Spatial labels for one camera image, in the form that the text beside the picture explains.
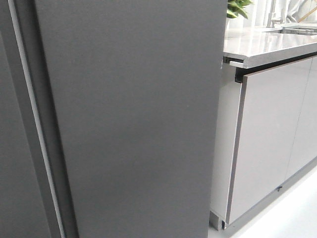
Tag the steel kitchen faucet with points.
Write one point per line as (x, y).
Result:
(276, 13)

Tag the green potted plant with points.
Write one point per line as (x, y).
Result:
(236, 8)

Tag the grey kitchen cabinet counter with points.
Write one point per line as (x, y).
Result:
(266, 129)

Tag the steel kitchen sink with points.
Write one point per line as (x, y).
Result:
(306, 28)

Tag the wooden dish rack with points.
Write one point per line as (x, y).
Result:
(307, 15)

